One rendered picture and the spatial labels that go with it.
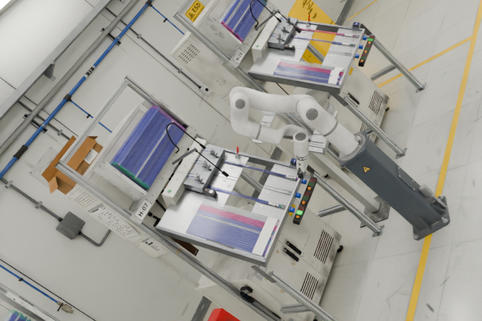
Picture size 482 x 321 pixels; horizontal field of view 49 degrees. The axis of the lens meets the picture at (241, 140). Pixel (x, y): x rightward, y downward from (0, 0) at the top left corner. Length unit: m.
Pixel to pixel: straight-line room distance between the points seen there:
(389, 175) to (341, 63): 1.22
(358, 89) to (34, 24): 2.92
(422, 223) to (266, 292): 1.03
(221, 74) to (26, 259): 2.09
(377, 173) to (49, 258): 2.68
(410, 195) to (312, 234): 0.80
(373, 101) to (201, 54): 1.49
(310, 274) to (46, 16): 3.31
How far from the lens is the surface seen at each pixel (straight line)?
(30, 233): 4.56
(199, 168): 3.40
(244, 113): 2.85
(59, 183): 3.52
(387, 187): 3.19
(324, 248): 3.75
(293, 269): 3.54
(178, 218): 3.28
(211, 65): 4.18
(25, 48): 5.08
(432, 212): 3.33
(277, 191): 3.27
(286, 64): 4.07
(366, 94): 4.56
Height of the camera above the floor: 2.03
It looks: 16 degrees down
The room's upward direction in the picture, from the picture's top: 50 degrees counter-clockwise
